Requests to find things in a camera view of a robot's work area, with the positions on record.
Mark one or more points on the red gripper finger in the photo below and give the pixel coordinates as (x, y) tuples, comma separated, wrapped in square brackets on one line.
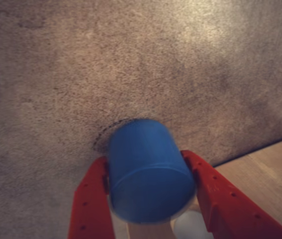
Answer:
[(225, 201), (91, 204)]

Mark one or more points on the blue wooden cylinder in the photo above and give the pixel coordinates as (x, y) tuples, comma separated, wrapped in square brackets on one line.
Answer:
[(148, 171)]

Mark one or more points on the wooden shape sorter box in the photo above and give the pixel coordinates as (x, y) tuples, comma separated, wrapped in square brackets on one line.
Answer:
[(262, 169)]

